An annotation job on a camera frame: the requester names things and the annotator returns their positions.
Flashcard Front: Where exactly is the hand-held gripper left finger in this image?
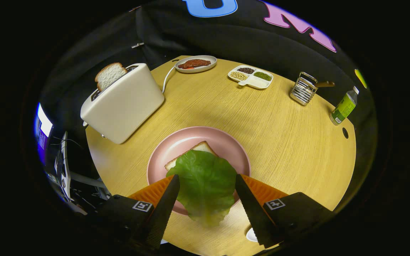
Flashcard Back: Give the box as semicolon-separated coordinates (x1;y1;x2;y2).
98;174;180;249

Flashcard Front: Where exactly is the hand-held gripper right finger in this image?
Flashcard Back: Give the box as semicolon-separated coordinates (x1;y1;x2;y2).
235;174;333;249

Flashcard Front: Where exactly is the green lettuce leaf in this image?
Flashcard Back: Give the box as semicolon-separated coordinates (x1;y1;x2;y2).
166;150;237;227

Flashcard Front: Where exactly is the toasted bread slice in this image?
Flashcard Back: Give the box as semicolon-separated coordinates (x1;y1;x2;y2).
95;62;128;92

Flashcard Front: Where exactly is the white bread slice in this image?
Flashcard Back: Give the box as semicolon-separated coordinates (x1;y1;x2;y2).
164;141;218;172

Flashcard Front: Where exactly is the pink round plate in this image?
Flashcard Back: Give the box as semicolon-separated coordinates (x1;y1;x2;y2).
147;126;251;216

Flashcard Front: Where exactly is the cream white toaster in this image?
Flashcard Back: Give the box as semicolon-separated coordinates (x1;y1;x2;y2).
80;63;165;144

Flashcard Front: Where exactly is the white divided bean dish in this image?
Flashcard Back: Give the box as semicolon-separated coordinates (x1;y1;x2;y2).
228;65;274;90

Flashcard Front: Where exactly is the green label bottle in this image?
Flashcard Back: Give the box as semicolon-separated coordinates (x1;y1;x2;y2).
330;86;359;126

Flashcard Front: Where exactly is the small grey oval plate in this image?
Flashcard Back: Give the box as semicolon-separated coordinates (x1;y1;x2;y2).
175;55;217;74

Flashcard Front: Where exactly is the red-brown meat slice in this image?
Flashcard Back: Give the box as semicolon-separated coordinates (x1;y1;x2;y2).
178;59;211;69

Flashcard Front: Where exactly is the metal wire rack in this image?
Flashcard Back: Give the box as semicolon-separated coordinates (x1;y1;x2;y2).
290;72;335;106

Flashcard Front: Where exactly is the white toaster cable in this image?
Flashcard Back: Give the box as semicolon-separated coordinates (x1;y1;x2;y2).
162;65;176;94

